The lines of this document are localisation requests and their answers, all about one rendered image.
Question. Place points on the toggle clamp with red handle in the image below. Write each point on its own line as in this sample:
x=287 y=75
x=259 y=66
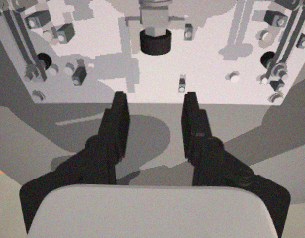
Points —
x=39 y=63
x=277 y=67

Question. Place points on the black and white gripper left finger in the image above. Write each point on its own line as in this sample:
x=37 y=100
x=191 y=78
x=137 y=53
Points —
x=95 y=164

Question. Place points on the white fixture plate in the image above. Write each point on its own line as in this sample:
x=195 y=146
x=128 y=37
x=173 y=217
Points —
x=226 y=39

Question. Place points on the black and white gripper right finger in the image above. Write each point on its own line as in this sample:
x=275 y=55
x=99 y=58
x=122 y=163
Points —
x=207 y=151

